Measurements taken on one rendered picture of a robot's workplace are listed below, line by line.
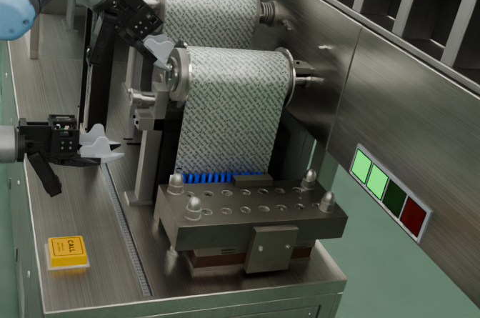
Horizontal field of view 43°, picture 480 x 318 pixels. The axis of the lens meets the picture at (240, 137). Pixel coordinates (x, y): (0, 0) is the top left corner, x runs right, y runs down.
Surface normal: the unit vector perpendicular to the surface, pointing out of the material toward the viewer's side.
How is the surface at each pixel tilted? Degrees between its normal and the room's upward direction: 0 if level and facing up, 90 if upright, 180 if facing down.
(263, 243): 90
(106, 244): 0
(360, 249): 0
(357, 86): 90
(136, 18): 90
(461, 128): 90
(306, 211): 0
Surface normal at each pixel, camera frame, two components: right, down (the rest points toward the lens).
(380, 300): 0.18, -0.88
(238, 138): 0.36, 0.47
